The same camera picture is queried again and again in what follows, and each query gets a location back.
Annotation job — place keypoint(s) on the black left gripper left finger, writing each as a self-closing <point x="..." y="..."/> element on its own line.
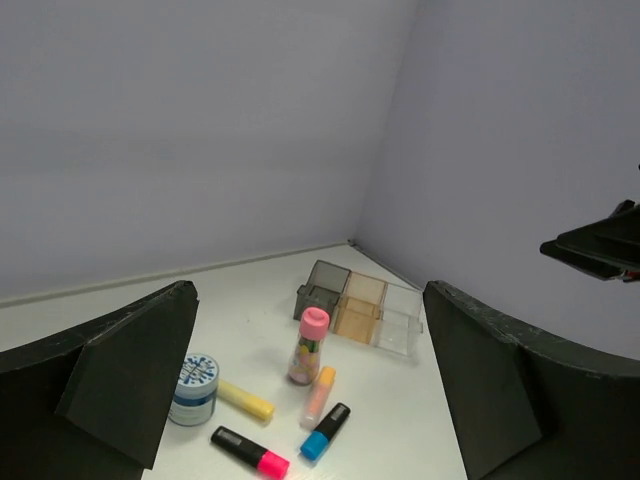
<point x="91" y="401"/>

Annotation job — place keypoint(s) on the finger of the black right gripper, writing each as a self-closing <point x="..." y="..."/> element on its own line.
<point x="607" y="249"/>

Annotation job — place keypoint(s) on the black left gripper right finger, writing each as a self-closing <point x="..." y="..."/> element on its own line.
<point x="528" y="404"/>

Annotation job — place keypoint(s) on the blue lidded round jar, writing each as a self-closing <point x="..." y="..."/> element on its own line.
<point x="195" y="396"/>

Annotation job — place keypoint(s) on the black pink highlighter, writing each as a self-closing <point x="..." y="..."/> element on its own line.
<point x="250" y="453"/>

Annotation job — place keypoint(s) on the yellow highlighter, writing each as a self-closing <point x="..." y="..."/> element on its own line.
<point x="251" y="404"/>

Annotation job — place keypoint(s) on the orange highlighter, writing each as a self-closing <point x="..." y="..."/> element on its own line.
<point x="317" y="398"/>

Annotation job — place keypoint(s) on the pink capped eraser bottle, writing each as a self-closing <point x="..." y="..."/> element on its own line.
<point x="305" y="361"/>

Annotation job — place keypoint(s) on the clear plastic bin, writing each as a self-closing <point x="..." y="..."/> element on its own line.
<point x="399" y="325"/>

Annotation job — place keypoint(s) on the amber plastic bin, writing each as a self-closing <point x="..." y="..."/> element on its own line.
<point x="359" y="308"/>

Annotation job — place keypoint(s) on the black blue highlighter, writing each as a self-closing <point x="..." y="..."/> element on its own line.
<point x="321" y="436"/>

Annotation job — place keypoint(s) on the smoky grey plastic bin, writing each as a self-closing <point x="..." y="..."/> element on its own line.
<point x="323" y="289"/>

